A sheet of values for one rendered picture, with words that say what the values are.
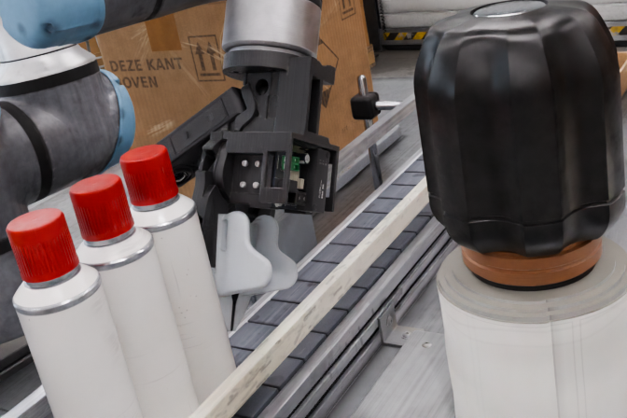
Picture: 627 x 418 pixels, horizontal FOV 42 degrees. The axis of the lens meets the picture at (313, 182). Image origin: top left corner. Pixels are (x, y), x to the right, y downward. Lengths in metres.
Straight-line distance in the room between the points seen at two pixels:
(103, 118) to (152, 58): 0.17
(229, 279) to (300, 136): 0.12
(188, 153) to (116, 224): 0.16
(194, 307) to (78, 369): 0.11
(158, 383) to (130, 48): 0.62
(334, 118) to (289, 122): 0.56
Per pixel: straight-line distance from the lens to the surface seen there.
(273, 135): 0.59
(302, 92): 0.60
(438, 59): 0.32
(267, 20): 0.62
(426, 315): 0.80
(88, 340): 0.50
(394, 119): 0.95
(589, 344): 0.35
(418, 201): 0.84
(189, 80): 1.05
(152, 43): 1.07
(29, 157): 0.89
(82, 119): 0.93
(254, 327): 0.73
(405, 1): 5.46
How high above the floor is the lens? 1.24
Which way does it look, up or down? 21 degrees down
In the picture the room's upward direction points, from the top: 11 degrees counter-clockwise
